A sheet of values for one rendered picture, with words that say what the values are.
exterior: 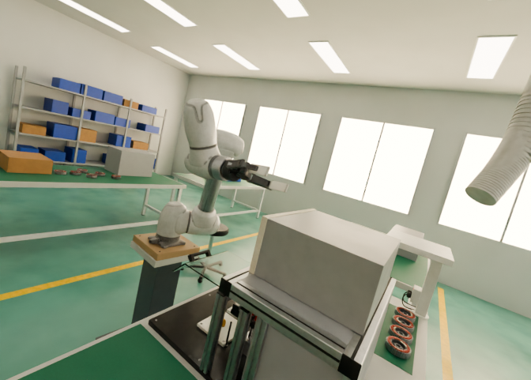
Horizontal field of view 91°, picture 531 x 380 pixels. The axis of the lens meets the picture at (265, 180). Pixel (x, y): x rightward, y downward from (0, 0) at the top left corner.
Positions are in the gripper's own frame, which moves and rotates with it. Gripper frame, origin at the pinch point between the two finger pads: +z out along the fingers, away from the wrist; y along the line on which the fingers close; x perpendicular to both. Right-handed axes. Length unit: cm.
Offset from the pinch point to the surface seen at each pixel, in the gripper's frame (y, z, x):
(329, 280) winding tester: 12.4, 21.8, 22.1
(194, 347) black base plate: 21, -20, 63
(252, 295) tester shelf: 5.0, 4.0, 34.5
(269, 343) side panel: 9.8, 11.9, 44.2
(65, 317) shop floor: 55, -165, 122
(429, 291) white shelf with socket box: 137, 47, 9
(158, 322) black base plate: 18, -39, 63
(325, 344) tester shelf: 6.0, 27.3, 36.3
